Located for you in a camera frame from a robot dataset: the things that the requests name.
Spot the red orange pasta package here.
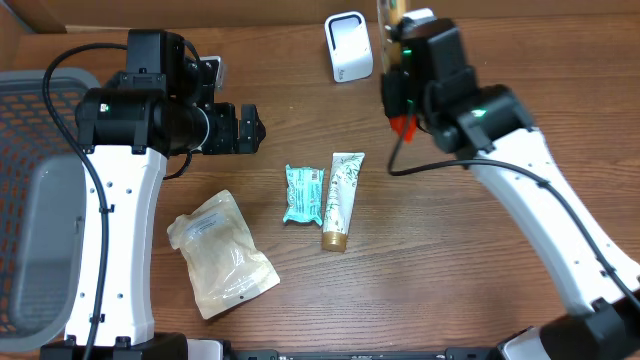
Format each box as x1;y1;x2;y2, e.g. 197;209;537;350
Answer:
376;0;419;144

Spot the white cosmetic tube gold cap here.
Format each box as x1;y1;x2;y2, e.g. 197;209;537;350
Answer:
322;152;365;253

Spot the teal snack packet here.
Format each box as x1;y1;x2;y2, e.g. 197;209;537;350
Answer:
283;164;324;226

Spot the beige mushroom pouch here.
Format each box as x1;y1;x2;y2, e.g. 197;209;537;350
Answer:
167;190;280;319

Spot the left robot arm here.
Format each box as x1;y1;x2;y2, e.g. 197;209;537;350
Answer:
40;30;266;360

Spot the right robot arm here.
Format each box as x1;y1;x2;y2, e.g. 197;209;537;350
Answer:
381;10;639;359

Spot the white barcode scanner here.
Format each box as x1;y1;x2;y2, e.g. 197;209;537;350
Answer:
324;11;374;83

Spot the grey plastic shopping basket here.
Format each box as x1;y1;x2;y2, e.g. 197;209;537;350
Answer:
1;70;86;352

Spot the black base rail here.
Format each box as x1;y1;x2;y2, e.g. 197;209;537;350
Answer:
184;338;501;360

